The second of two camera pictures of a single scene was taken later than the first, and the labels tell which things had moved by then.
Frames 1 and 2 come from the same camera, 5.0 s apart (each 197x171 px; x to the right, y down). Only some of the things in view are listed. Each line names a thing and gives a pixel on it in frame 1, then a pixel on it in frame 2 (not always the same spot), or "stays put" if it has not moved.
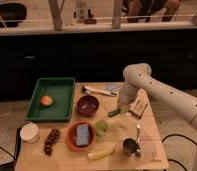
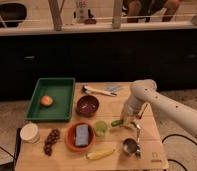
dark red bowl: x=87 y=105 stays put
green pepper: x=115 y=112 to x=117 y=123
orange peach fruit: x=46 y=101 stays put
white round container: x=29 y=133 stays put
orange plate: x=71 y=136 stays put
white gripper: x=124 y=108 to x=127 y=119
